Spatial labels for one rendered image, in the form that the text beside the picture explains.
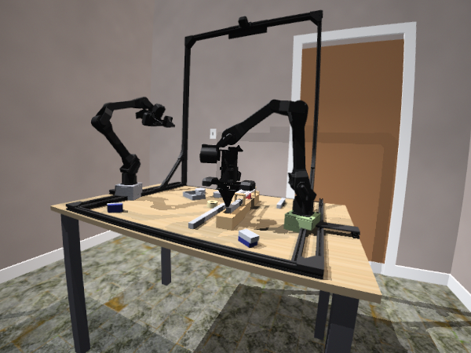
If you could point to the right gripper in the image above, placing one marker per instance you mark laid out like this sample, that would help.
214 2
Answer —
152 120

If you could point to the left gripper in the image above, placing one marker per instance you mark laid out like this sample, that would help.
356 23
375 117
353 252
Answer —
229 176

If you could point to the clear plastic channel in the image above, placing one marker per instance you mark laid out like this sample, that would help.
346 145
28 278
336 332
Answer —
249 195

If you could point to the grey square stick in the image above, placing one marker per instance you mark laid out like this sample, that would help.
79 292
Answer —
280 203
234 205

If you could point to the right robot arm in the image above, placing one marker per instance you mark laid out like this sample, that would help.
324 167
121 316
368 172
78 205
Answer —
102 124

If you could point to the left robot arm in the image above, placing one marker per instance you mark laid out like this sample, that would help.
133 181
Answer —
297 113

